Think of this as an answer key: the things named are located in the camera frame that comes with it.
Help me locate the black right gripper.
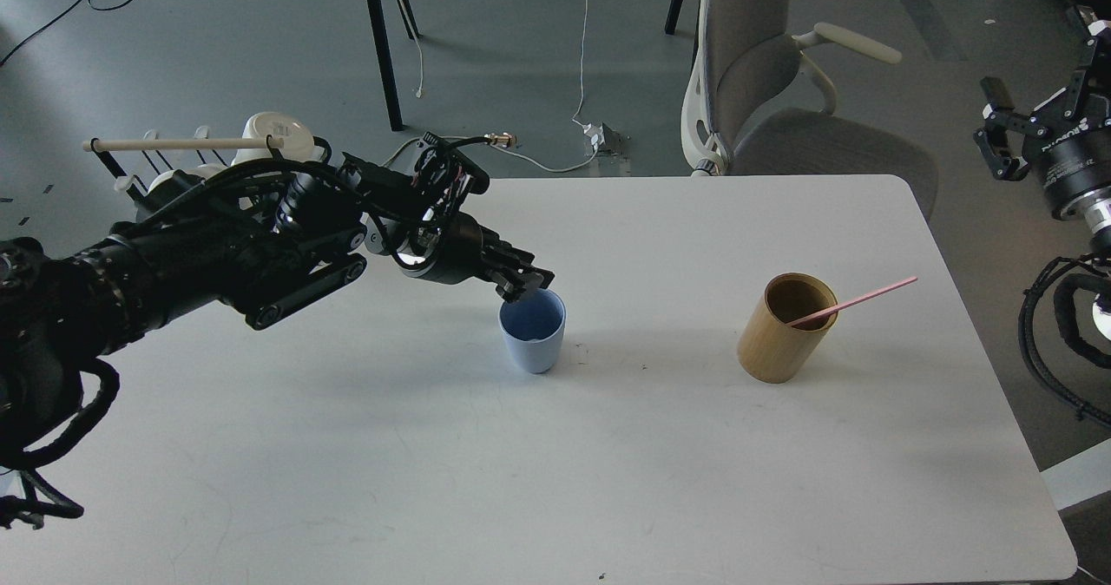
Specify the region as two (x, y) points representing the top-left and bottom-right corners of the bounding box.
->
(973, 18), (1110, 221)

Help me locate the grey office chair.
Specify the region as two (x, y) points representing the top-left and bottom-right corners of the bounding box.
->
(680, 0), (939, 218)

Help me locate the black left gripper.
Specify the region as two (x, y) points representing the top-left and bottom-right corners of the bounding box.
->
(386, 212), (556, 303)

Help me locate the black table leg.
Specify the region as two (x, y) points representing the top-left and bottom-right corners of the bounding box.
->
(366, 0), (419, 133)

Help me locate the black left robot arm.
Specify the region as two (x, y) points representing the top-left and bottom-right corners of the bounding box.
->
(1, 134), (556, 529)

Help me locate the bamboo cylindrical holder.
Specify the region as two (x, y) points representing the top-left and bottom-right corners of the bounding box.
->
(735, 273), (837, 384)

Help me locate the white mug with black handle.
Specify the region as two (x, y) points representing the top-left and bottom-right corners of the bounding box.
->
(229, 111), (331, 168)

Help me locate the black wire dish rack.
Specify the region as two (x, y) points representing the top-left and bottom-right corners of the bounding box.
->
(81, 127), (332, 214)

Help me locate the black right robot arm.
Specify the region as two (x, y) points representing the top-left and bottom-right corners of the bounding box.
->
(973, 4), (1110, 426)

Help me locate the white power cable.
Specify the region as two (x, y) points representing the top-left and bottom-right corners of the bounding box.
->
(371, 0), (602, 180)

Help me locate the white power adapter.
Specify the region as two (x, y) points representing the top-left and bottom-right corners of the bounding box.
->
(582, 122), (625, 155)

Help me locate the blue cup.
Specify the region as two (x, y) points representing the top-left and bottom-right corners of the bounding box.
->
(497, 289), (567, 374)

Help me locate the pink chopstick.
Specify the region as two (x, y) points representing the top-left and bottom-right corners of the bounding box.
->
(785, 276), (919, 329)

